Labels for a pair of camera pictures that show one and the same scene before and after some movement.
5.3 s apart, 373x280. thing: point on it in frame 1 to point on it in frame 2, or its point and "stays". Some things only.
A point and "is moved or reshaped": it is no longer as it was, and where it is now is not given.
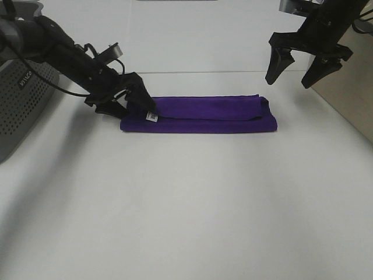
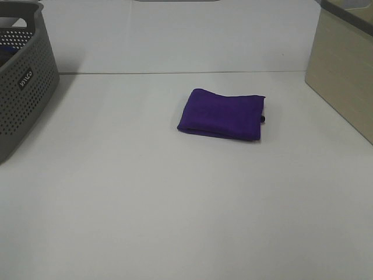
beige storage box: [348, 90] stays
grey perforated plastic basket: [25, 95] stays
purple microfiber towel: [203, 114] is moved or reshaped
